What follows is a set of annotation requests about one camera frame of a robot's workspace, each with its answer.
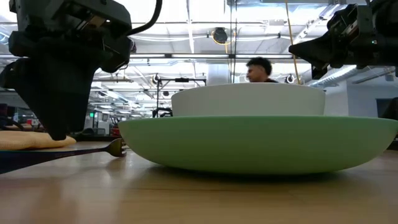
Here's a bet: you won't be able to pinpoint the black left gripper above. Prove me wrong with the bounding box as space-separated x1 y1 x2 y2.
0 0 133 141

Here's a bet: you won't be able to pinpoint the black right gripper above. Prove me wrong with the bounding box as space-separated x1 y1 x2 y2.
288 0 398 80

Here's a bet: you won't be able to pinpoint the white bowl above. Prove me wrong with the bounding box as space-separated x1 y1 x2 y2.
170 82 326 118

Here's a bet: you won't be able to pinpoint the iridescent metal fork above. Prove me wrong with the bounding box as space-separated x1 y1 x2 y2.
0 138 128 175

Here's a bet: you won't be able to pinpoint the green plate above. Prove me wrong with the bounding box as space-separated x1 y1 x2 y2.
118 115 398 175

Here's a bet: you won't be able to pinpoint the person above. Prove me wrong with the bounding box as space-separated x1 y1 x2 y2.
245 57 279 84

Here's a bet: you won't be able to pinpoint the tan cloth napkin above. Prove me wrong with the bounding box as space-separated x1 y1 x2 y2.
0 130 77 151

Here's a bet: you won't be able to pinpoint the white building column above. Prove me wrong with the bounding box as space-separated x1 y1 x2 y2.
206 63 231 86

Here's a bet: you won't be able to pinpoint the long ceiling light bar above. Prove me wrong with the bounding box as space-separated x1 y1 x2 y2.
129 53 295 60

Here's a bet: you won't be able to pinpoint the silver ventilation duct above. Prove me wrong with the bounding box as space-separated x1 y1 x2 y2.
310 64 398 88

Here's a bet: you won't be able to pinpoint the yellow hanging cable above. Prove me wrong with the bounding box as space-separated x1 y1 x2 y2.
285 0 301 85

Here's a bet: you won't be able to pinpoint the dark wall window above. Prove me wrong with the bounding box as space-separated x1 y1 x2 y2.
376 98 389 118

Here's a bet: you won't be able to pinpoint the black vertical hanging cables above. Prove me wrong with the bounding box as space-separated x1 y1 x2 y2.
229 0 238 84

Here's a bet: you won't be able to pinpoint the black metal stand frame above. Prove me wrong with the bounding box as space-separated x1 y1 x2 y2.
156 77 208 118

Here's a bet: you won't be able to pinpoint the black ceiling cable reel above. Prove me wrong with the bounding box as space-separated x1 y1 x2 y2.
212 27 229 45

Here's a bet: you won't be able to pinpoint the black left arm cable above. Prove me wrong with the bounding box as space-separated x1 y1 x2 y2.
126 0 164 37

